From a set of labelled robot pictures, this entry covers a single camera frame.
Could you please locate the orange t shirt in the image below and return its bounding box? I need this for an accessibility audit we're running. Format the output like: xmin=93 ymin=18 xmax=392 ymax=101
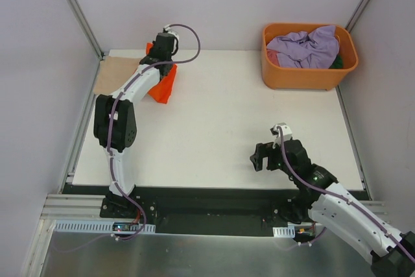
xmin=146 ymin=43 xmax=178 ymax=104

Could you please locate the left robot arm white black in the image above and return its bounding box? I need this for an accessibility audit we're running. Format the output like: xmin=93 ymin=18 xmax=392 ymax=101
xmin=93 ymin=30 xmax=178 ymax=218

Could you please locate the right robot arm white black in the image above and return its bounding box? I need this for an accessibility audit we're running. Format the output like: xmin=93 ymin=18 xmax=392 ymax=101
xmin=250 ymin=139 xmax=414 ymax=276

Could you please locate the folded beige t shirt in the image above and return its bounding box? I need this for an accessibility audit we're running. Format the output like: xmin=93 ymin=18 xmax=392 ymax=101
xmin=93 ymin=56 xmax=141 ymax=95

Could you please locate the orange plastic basket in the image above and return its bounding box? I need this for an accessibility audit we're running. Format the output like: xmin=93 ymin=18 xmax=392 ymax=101
xmin=261 ymin=22 xmax=359 ymax=91

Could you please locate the pink garment in basket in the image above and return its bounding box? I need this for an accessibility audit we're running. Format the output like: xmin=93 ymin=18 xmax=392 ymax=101
xmin=267 ymin=49 xmax=279 ymax=66

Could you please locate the dark green garment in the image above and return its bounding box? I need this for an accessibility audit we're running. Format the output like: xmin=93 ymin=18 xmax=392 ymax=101
xmin=329 ymin=54 xmax=344 ymax=69

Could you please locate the lilac t shirt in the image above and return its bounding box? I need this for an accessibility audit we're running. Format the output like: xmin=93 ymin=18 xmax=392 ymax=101
xmin=267 ymin=25 xmax=340 ymax=69

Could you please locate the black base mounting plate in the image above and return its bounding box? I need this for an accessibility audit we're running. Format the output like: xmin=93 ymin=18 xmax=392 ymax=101
xmin=97 ymin=183 xmax=328 ymax=235

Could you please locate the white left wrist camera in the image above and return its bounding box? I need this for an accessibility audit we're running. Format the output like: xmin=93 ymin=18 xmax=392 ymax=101
xmin=163 ymin=25 xmax=180 ymax=40

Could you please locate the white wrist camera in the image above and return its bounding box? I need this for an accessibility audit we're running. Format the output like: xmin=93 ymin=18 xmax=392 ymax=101
xmin=270 ymin=123 xmax=292 ymax=145
xmin=163 ymin=25 xmax=180 ymax=40

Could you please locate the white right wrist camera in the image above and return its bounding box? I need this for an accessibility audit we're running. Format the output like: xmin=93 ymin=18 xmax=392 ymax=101
xmin=270 ymin=123 xmax=292 ymax=145

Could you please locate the left aluminium corner post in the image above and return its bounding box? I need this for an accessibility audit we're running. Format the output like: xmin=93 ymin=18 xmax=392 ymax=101
xmin=66 ymin=0 xmax=105 ymax=60

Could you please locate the aluminium frame rail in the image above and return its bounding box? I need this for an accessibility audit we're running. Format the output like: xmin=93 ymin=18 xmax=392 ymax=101
xmin=41 ymin=193 xmax=108 ymax=221

